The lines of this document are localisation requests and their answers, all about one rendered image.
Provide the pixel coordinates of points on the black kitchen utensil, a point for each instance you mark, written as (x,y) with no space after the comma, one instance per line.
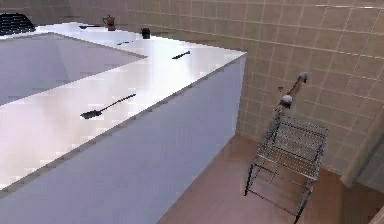
(181,55)

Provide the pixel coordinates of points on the white kitchen counter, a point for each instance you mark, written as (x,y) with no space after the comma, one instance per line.
(140,160)

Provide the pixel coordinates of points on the small black utensil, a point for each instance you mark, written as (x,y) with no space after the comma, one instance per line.
(122,42)

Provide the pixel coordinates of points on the black flat utensil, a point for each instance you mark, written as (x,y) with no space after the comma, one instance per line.
(89,26)

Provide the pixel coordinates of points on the black spatula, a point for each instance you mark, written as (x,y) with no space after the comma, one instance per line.
(106,107)

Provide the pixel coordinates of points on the black cup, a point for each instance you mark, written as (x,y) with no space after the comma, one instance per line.
(145,33)

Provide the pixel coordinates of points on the red moka pot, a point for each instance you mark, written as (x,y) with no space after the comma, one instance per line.
(109,22)

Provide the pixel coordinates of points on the black stove top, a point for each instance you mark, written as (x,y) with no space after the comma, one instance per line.
(14,23)

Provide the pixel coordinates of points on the wall rail with grey knobs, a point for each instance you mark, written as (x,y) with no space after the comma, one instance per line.
(293,88)

